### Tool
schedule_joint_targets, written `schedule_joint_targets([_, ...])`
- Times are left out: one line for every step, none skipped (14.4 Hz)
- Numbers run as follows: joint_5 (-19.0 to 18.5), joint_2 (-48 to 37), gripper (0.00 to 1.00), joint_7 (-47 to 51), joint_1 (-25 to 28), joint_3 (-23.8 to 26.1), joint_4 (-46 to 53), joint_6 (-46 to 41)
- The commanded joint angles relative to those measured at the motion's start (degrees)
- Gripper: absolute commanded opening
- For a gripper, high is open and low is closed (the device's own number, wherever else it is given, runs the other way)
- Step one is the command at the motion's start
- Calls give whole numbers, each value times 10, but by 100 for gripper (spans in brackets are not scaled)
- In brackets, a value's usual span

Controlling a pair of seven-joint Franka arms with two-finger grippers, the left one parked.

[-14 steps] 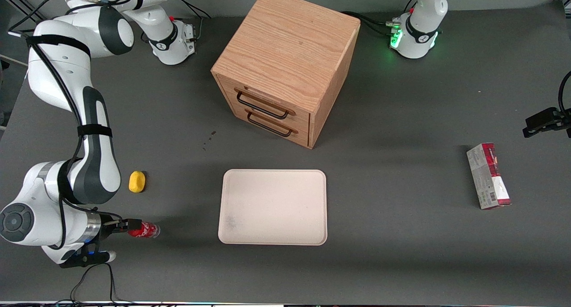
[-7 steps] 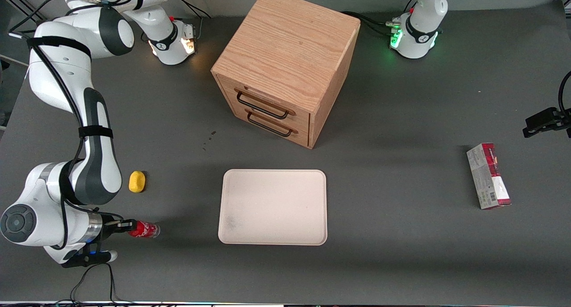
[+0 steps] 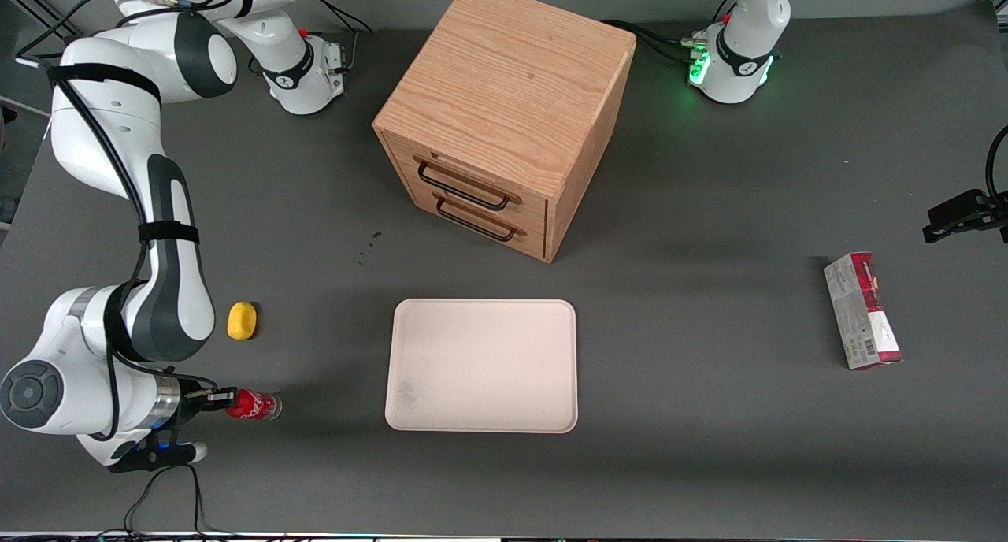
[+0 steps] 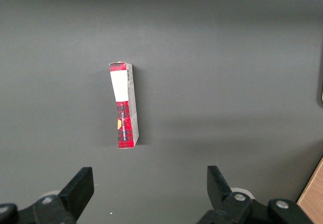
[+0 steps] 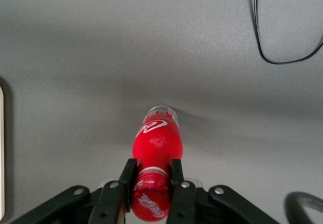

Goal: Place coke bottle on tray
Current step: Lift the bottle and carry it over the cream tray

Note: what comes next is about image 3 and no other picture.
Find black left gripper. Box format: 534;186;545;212
923;189;1008;244

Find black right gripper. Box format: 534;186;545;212
175;378;238;426

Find red coke bottle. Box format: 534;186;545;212
224;389;283;422

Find beige plastic tray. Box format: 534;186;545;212
384;299;579;434

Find yellow lemon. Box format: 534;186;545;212
227;301;258;342

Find red and grey carton box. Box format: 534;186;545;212
823;251;903;371

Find wooden drawer cabinet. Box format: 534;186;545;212
372;0;637;264

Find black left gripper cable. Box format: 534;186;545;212
985;124;1008;206

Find thin black looped cable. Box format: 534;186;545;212
124;464;237;540

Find black metal drawer handle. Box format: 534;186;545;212
415;159;512;212
435;196;519;243

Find black left arm base cables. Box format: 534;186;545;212
602;19;710;67

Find black arm base cables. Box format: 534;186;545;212
299;0;373;72
602;19;710;67

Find black right arm base cables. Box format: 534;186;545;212
299;0;373;72

